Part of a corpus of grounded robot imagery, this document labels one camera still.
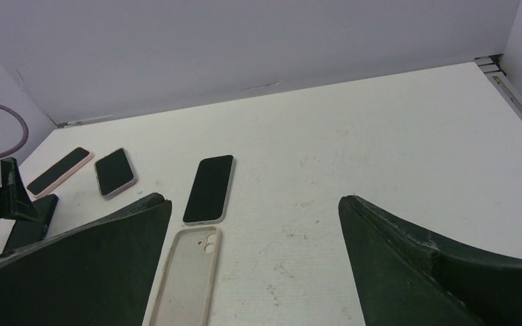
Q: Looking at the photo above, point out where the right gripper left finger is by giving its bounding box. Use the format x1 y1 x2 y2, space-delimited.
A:
0 193 173 325

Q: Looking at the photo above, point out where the black smartphone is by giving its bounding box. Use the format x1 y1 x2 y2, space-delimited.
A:
183 155 234 225

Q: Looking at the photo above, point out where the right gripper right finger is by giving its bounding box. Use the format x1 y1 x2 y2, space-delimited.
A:
338 196 522 325

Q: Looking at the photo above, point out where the aluminium table frame rail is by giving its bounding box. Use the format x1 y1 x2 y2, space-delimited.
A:
473 54 522 121

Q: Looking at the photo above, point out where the beige phone case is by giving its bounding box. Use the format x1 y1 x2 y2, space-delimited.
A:
150 226 222 325

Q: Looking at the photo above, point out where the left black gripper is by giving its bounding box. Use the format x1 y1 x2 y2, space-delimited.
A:
0 158 41 221

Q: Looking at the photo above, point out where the phone in dark case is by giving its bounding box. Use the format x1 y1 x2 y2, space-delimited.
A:
3 194 58 253

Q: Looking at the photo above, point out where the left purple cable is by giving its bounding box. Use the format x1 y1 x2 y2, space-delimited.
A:
0 102 30 163

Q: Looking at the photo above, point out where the phone in pink case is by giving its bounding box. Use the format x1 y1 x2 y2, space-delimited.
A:
27 147 94 199

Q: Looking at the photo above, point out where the phone in lilac case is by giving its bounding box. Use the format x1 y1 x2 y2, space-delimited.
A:
94 148 138 200

